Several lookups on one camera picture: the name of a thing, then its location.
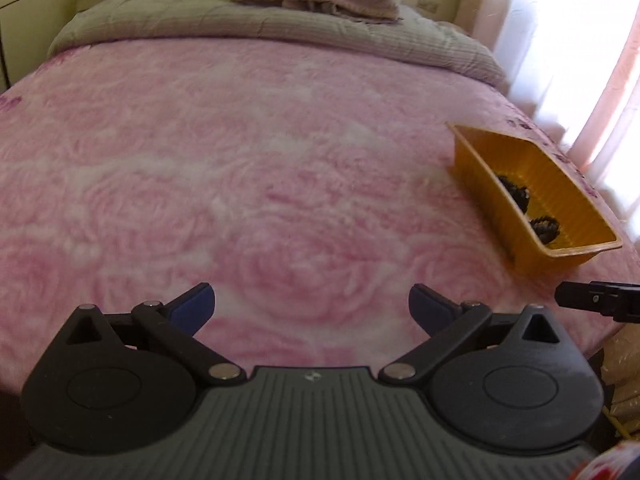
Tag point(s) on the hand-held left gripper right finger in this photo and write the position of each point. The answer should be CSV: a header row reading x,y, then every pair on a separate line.
x,y
429,307

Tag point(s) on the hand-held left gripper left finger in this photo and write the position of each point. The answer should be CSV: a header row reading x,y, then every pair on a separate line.
x,y
197,306

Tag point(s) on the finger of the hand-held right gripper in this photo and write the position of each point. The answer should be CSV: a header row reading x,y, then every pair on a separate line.
x,y
590,297

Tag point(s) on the orange plastic tray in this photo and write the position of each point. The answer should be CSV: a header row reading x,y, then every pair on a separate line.
x,y
550,170

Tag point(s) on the yellowish plastic bag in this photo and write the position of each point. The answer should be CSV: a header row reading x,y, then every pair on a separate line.
x,y
625,380

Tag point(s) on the pink floral blanket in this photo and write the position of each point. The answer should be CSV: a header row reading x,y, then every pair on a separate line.
x,y
250,185

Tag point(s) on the red and white cloth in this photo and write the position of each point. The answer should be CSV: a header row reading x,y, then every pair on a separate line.
x,y
615,462

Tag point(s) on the pink sheer curtain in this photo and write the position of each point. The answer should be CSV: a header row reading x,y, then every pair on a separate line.
x,y
575,60

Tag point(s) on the striped grey quilt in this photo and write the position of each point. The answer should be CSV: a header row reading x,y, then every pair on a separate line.
x,y
300,25

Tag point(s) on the cream wardrobe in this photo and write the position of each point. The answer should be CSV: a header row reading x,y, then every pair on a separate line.
x,y
35,10

